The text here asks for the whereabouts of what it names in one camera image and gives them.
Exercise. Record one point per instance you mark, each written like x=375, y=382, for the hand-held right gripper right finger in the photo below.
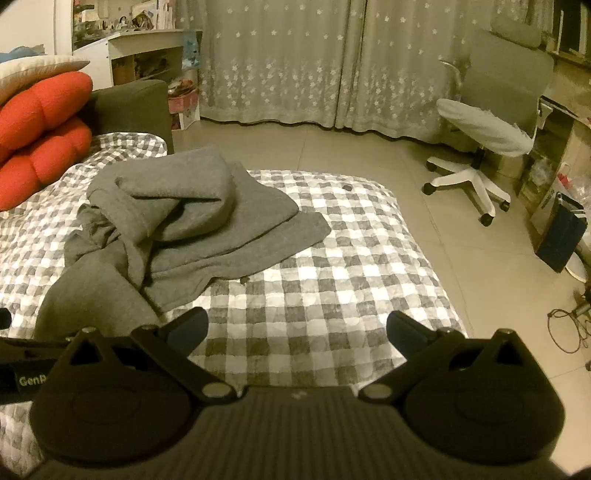
x=401, y=332

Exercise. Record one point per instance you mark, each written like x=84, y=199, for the dark olive sofa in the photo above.
x=129, y=106

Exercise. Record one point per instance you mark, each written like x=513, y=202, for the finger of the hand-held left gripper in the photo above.
x=4, y=318

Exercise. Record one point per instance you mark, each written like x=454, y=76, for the blue pillow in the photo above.
x=18, y=53

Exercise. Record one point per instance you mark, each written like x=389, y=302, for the red flower cushion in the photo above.
x=41, y=106
x=41, y=170

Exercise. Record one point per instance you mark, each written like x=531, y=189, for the grey fleece garment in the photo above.
x=184, y=217

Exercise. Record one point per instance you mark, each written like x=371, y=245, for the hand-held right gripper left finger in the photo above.
x=184, y=325

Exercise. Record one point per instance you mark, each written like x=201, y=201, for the grey office chair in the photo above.
x=503, y=74

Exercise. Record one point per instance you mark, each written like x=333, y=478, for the white low cabinet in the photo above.
x=143, y=40

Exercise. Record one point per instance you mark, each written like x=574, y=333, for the grey checked blanket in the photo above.
x=323, y=277

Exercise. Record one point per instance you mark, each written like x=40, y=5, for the blue picture card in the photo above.
x=191, y=48

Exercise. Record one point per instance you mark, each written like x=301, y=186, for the dark blue bin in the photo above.
x=558, y=235

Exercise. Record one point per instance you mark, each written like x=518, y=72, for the white pillow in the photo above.
x=27, y=74

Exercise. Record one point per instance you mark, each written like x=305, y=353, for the clear plastic bag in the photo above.
x=542, y=173

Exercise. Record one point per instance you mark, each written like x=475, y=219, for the wooden desk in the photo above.
x=561, y=134

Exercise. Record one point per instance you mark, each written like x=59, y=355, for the pink storage box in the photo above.
x=182, y=102

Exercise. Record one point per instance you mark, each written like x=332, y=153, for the grey star-print curtain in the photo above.
x=406, y=69
x=268, y=60

